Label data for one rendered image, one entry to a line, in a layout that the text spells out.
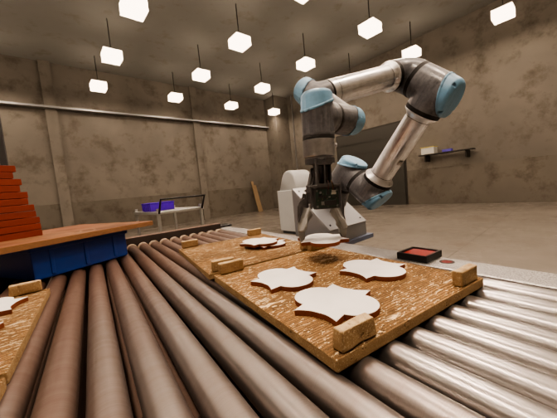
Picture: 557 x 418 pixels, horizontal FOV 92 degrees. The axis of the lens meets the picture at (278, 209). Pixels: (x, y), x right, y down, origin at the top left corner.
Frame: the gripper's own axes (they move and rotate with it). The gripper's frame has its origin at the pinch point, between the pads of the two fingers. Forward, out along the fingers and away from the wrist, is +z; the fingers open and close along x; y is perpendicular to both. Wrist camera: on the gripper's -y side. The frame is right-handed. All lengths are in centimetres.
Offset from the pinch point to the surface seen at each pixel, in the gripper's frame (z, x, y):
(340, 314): 3.0, -4.3, 32.3
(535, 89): -208, 750, -689
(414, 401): 5.4, -0.6, 44.5
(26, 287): 5, -70, 4
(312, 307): 3.2, -7.6, 29.1
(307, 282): 3.5, -6.9, 18.7
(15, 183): -21, -97, -28
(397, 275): 3.1, 9.6, 20.2
